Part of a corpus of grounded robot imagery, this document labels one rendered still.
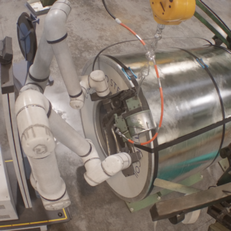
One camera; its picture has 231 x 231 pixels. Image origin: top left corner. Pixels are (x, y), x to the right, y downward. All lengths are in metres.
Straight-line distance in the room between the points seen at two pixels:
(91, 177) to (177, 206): 0.72
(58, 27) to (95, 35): 3.09
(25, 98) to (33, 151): 0.19
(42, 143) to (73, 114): 2.44
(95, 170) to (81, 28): 3.45
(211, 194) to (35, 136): 0.58
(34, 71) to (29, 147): 0.98
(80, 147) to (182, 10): 0.79
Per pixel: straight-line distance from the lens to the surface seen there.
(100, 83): 1.84
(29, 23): 3.11
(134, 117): 1.59
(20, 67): 3.87
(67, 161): 3.01
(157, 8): 1.20
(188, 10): 1.16
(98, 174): 1.43
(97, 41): 4.41
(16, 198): 2.47
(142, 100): 1.64
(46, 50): 1.72
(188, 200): 0.83
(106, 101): 1.94
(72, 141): 1.32
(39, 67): 1.82
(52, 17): 1.46
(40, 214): 2.41
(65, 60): 1.58
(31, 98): 1.02
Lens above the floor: 2.61
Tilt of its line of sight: 49 degrees down
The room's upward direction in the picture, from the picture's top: 17 degrees clockwise
